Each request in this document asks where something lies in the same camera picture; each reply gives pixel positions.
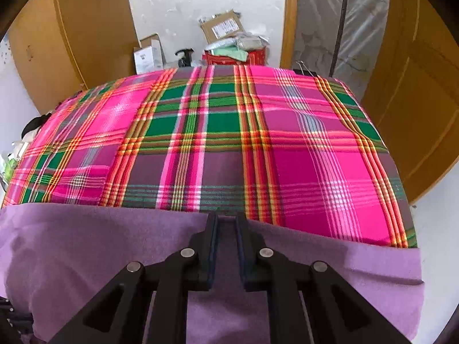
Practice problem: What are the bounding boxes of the wooden wardrobe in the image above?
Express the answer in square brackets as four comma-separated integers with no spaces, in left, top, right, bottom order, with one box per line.
[8,0,140,115]

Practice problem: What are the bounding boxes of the clear plastic door curtain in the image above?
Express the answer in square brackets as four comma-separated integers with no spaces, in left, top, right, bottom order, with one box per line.
[292,0,391,101]

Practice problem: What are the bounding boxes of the pink green plaid blanket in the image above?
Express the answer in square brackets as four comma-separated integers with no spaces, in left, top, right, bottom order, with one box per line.
[2,65,418,249]

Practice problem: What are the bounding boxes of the red basket with clutter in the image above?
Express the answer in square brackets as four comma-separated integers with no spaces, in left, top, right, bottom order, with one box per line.
[201,48,269,67]

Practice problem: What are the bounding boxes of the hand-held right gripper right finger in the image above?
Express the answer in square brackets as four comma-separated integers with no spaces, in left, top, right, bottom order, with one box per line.
[234,216,413,344]

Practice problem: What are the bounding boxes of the grey plastic packets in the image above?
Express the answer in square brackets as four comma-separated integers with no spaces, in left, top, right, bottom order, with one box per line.
[235,33,269,50]

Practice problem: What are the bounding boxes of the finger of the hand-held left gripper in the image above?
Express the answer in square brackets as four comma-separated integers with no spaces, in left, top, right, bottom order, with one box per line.
[0,296,34,335]

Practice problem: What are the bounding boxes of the purple fleece pants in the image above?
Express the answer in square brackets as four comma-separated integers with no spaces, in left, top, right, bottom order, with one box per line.
[0,202,425,344]

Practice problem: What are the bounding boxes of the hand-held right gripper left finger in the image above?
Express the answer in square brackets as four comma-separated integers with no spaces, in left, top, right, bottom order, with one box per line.
[48,214,220,344]

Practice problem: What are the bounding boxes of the brown cardboard box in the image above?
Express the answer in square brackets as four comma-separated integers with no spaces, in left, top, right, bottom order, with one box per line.
[199,9,246,44]

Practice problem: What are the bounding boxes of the wooden door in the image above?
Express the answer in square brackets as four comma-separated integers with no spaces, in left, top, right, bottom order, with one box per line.
[360,0,459,205]

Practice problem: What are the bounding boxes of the white cardboard box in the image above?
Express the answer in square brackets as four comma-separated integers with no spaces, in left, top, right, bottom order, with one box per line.
[133,34,166,75]

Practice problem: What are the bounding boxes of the light green packet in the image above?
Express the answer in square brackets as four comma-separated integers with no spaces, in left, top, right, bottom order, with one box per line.
[205,48,249,61]

